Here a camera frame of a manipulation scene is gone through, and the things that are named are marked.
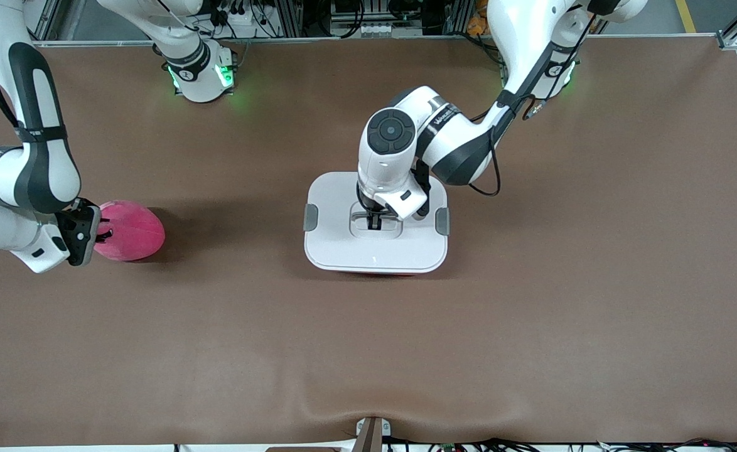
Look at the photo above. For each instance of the pink plush toy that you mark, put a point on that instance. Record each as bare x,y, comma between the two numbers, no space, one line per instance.
133,232

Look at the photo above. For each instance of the white box lid grey latches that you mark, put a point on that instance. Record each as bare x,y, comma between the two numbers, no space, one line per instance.
343,245

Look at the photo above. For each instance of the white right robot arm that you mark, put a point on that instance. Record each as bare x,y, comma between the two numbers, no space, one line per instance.
42,176

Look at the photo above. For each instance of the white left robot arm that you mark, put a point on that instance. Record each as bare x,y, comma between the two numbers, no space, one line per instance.
456,138

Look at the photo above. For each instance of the pink plastic box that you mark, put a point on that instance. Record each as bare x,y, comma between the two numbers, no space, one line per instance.
381,274

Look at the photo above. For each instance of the brown table cover mat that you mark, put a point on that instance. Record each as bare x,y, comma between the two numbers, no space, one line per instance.
368,345

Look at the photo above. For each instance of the white long power strip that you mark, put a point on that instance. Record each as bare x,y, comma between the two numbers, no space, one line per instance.
381,30

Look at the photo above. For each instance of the orange snack pile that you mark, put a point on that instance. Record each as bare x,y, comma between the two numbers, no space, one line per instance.
476,22

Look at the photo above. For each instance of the white square power strip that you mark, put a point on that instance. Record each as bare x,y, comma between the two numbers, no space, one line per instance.
243,19

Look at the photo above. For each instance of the aluminium frame rail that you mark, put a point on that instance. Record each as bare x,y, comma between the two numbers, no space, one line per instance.
406,37

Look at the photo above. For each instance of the metal table clamp bracket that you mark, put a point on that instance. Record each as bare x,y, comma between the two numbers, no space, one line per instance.
371,436

